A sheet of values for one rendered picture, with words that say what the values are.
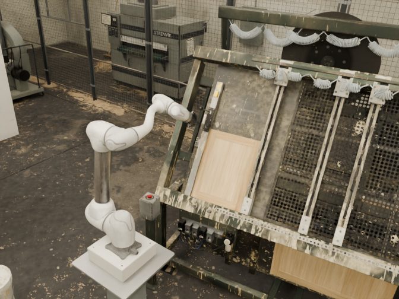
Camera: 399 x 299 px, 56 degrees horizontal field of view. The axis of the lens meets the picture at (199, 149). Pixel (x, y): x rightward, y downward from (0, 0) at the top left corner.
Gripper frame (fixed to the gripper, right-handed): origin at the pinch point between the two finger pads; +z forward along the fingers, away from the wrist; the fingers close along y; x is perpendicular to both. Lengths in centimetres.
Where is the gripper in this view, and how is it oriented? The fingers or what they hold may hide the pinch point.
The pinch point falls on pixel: (196, 122)
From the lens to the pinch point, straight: 294.7
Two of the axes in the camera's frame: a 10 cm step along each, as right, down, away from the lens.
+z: 3.6, 1.4, 9.2
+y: -2.8, 9.6, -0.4
